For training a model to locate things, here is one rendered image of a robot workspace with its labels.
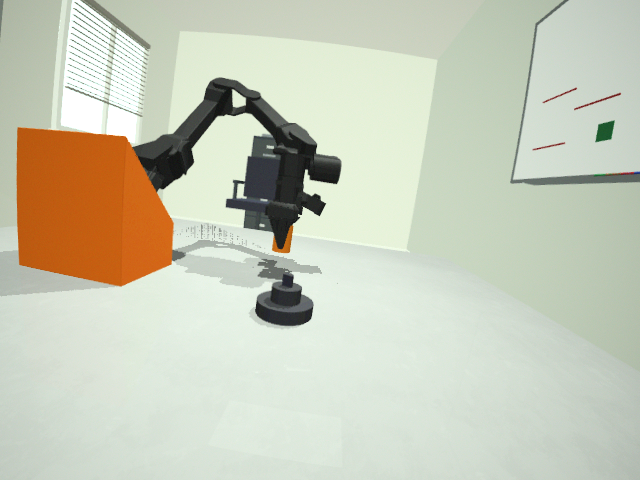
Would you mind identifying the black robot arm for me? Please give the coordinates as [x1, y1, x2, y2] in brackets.
[132, 77, 342, 216]

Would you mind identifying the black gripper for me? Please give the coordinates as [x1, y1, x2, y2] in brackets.
[265, 176, 304, 249]

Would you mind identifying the orange knob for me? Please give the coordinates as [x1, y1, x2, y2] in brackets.
[272, 225, 293, 253]

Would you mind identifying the dark grey stepped pedestal with shaft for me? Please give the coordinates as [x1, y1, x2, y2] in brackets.
[255, 273, 314, 326]

